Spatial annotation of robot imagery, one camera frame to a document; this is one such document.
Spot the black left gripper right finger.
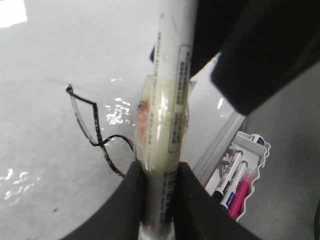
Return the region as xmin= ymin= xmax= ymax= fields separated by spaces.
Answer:
xmin=172 ymin=162 xmax=259 ymax=240

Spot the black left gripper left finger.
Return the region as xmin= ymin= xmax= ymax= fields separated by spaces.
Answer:
xmin=62 ymin=161 xmax=145 ymax=240

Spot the red round magnet with tape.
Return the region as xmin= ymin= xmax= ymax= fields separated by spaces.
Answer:
xmin=135 ymin=75 xmax=196 ymax=178

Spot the white black whiteboard marker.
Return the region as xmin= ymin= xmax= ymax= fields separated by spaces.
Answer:
xmin=135 ymin=0 xmax=198 ymax=240

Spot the black capped whiteboard marker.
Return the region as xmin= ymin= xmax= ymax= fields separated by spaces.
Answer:
xmin=212 ymin=150 xmax=243 ymax=203

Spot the blue labelled whiteboard marker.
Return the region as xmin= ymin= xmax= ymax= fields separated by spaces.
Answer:
xmin=220 ymin=160 xmax=249 ymax=211

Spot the pink highlighter marker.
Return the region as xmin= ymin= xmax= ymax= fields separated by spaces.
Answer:
xmin=228 ymin=169 xmax=256 ymax=222

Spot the white plastic marker tray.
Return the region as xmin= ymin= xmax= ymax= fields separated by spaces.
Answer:
xmin=204 ymin=131 xmax=271 ymax=221

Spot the blue white item in tray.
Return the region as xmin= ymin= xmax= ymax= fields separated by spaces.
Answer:
xmin=248 ymin=133 xmax=265 ymax=146

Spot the white whiteboard with aluminium frame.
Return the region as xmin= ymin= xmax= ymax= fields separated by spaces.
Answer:
xmin=0 ymin=0 xmax=248 ymax=240

